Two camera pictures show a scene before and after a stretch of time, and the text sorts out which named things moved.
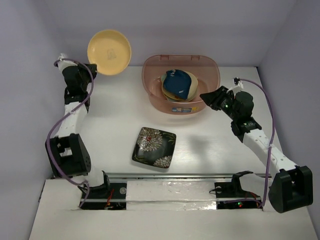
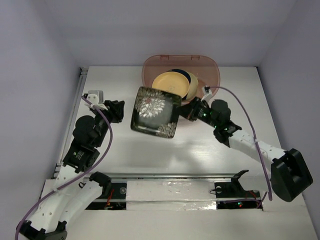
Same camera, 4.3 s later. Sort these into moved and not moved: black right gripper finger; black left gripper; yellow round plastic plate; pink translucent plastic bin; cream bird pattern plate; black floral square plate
Moved: black right gripper finger; black floral square plate; yellow round plastic plate; black left gripper
Not moved: pink translucent plastic bin; cream bird pattern plate
